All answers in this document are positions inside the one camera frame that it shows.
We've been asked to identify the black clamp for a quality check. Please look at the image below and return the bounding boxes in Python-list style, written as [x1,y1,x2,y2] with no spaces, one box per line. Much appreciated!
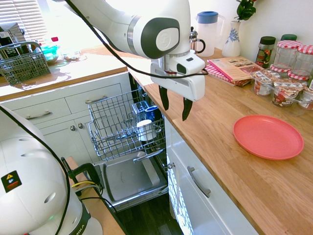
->
[60,156,104,197]

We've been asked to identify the silver drawer handle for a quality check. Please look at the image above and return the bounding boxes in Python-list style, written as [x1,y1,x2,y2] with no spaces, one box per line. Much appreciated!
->
[25,111,52,120]
[85,95,108,105]
[187,166,212,198]

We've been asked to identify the wooden robot mounting board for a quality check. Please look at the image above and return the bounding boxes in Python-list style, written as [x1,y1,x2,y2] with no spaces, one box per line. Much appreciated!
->
[56,156,126,235]

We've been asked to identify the glass French press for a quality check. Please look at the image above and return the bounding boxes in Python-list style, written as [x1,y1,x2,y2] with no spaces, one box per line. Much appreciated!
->
[188,26,206,55]

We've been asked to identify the clear pitcher blue lid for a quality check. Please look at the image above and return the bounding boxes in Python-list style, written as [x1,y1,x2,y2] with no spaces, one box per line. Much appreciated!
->
[195,10,226,58]

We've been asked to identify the glass jar red checked lid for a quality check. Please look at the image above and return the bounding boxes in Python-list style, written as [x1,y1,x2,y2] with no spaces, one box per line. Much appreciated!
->
[273,40,302,71]
[269,64,290,73]
[292,45,313,75]
[287,70,310,81]

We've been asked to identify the silver kitchen appliance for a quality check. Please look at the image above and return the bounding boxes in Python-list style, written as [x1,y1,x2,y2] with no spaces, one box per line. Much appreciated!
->
[0,22,25,61]

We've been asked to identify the white window blinds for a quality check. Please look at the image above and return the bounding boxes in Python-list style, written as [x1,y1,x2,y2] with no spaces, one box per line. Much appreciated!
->
[0,0,48,38]

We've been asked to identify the white vase blue print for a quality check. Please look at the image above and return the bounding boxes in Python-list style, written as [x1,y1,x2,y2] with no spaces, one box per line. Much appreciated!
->
[221,20,242,58]

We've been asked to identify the spice jar black lid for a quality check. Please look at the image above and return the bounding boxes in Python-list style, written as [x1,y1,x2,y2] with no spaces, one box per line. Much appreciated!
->
[255,36,277,70]

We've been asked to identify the yellow cable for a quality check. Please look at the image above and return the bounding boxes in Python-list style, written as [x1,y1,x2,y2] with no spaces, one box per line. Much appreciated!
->
[71,180,96,189]

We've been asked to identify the pink cookbook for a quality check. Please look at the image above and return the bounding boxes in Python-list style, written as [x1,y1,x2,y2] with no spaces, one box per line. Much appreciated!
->
[207,56,265,83]

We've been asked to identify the green bottle red cap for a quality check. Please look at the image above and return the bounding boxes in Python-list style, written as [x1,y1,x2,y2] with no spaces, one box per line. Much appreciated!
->
[40,36,61,66]

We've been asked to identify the green flower stems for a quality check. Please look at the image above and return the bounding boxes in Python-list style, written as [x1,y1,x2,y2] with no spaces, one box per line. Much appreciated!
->
[234,0,257,22]

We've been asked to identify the white mug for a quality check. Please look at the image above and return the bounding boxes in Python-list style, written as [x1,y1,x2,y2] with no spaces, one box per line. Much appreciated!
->
[136,119,157,142]

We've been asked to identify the blue mug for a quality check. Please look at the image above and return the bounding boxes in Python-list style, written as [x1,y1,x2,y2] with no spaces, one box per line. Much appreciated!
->
[144,105,158,123]

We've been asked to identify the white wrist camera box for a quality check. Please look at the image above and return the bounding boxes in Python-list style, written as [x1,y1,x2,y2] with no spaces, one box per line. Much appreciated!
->
[168,50,206,75]

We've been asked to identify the yogurt cup pack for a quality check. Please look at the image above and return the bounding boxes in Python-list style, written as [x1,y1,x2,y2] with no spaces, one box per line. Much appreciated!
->
[251,69,281,96]
[270,78,308,108]
[297,85,313,111]

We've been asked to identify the wire dishwasher rack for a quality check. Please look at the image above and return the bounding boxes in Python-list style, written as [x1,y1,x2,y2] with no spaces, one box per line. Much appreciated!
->
[88,89,167,163]

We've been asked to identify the clear drinking glass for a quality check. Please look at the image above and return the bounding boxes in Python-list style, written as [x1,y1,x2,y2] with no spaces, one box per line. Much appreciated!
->
[131,100,150,118]

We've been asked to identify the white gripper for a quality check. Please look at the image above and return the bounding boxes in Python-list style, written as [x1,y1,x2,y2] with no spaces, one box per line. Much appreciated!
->
[150,60,206,122]

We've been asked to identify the small glass bowl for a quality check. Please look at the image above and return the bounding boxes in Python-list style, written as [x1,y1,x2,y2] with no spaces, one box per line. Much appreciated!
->
[60,48,82,62]

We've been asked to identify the open dishwasher door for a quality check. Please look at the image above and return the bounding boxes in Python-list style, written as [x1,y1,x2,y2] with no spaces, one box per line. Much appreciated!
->
[93,149,170,212]

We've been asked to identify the grey cutlery basket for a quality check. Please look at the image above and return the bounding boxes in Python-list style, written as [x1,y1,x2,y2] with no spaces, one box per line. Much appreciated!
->
[0,41,52,87]

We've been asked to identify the coral red plastic plate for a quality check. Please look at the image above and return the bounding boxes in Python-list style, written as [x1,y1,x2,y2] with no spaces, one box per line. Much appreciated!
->
[233,115,305,161]

